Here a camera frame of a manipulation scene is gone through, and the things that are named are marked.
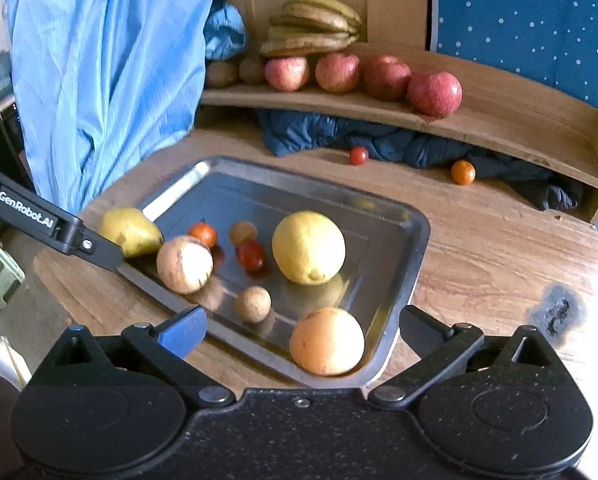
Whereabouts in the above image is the tan spotted round pear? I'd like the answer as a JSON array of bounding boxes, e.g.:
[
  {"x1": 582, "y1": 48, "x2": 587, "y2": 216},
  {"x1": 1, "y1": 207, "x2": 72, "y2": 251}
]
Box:
[{"x1": 156, "y1": 235, "x2": 213, "y2": 295}]

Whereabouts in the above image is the small brown longan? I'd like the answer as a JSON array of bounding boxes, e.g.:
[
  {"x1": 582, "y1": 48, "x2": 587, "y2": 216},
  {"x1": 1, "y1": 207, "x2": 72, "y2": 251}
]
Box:
[
  {"x1": 234, "y1": 286, "x2": 272, "y2": 324},
  {"x1": 229, "y1": 221, "x2": 258, "y2": 247}
]

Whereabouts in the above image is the small orange tangerine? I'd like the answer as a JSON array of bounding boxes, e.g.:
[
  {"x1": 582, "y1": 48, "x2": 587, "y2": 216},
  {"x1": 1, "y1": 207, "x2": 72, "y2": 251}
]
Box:
[
  {"x1": 451, "y1": 160, "x2": 477, "y2": 185},
  {"x1": 187, "y1": 221, "x2": 218, "y2": 249}
]

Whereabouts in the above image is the round orange-tan fruit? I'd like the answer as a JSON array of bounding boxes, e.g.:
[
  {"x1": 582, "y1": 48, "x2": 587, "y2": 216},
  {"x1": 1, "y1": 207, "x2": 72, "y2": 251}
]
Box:
[{"x1": 289, "y1": 307, "x2": 365, "y2": 376}]

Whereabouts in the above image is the red cherry tomato front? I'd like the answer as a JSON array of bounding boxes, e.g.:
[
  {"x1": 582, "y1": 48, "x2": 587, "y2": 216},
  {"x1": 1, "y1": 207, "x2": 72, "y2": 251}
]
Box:
[{"x1": 236, "y1": 240, "x2": 267, "y2": 272}]

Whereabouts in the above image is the red cherry tomato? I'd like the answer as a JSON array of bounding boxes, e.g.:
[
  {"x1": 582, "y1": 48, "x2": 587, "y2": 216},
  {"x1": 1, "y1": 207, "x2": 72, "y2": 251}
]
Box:
[
  {"x1": 349, "y1": 146, "x2": 369, "y2": 166},
  {"x1": 236, "y1": 240, "x2": 267, "y2": 272}
]

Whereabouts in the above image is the large yellow lemon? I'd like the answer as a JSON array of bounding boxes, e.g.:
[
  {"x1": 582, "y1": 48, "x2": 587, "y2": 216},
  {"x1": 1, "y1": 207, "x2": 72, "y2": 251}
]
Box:
[{"x1": 272, "y1": 210, "x2": 346, "y2": 286}]

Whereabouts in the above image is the red cherry tomato back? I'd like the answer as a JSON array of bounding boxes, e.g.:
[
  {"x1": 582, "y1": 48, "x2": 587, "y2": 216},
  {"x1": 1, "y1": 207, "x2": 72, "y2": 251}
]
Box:
[{"x1": 349, "y1": 146, "x2": 369, "y2": 166}]

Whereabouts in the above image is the stainless steel tray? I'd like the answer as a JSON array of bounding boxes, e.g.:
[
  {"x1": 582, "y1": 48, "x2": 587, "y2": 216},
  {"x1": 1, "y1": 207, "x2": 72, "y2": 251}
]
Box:
[{"x1": 120, "y1": 156, "x2": 430, "y2": 388}]

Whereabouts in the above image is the light blue cloth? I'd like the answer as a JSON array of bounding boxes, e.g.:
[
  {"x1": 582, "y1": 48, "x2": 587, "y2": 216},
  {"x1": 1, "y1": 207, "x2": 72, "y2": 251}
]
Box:
[{"x1": 5, "y1": 0, "x2": 248, "y2": 213}]

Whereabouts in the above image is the dark blue jacket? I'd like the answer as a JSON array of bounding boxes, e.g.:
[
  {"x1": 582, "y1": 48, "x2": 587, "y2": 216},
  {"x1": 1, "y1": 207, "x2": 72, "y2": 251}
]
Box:
[{"x1": 257, "y1": 110, "x2": 584, "y2": 211}]

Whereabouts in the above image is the brown kiwi left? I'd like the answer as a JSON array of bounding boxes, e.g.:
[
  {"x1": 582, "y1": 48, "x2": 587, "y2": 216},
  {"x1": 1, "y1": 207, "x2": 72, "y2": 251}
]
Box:
[{"x1": 205, "y1": 61, "x2": 238, "y2": 89}]

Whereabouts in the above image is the brown kiwi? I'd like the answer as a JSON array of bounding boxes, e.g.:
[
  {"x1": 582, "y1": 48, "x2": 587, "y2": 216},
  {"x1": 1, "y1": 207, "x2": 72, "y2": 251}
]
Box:
[
  {"x1": 205, "y1": 61, "x2": 238, "y2": 89},
  {"x1": 238, "y1": 55, "x2": 264, "y2": 86}
]

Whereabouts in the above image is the brown kiwi right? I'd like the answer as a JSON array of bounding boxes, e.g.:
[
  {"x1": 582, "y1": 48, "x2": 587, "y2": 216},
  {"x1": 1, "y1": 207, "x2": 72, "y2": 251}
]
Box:
[{"x1": 238, "y1": 55, "x2": 264, "y2": 86}]

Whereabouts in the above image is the red apple far right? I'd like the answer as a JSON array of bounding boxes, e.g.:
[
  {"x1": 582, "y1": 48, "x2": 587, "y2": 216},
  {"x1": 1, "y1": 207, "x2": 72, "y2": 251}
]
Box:
[{"x1": 406, "y1": 72, "x2": 463, "y2": 117}]

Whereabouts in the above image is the red apple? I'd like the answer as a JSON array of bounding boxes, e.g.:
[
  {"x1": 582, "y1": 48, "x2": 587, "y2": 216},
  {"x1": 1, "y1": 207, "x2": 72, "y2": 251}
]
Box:
[
  {"x1": 315, "y1": 53, "x2": 361, "y2": 93},
  {"x1": 264, "y1": 56, "x2": 310, "y2": 92},
  {"x1": 362, "y1": 55, "x2": 412, "y2": 102},
  {"x1": 406, "y1": 72, "x2": 463, "y2": 117}
]

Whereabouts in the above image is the curved wooden shelf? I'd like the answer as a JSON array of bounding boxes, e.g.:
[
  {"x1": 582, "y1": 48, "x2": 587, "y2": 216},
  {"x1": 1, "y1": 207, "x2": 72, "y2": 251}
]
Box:
[{"x1": 201, "y1": 42, "x2": 598, "y2": 223}]

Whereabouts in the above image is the red apple far left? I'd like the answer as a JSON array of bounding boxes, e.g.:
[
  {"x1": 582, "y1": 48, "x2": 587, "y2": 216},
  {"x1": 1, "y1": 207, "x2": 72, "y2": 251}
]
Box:
[{"x1": 264, "y1": 56, "x2": 310, "y2": 92}]

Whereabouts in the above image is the bunch of ripe bananas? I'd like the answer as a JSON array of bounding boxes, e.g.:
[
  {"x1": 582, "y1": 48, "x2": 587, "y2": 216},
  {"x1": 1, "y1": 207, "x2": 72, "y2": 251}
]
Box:
[{"x1": 259, "y1": 0, "x2": 363, "y2": 58}]

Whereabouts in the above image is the blue polka dot cushion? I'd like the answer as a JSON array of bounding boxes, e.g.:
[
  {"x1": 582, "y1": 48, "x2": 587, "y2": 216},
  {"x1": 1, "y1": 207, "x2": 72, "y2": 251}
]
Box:
[{"x1": 433, "y1": 0, "x2": 598, "y2": 109}]

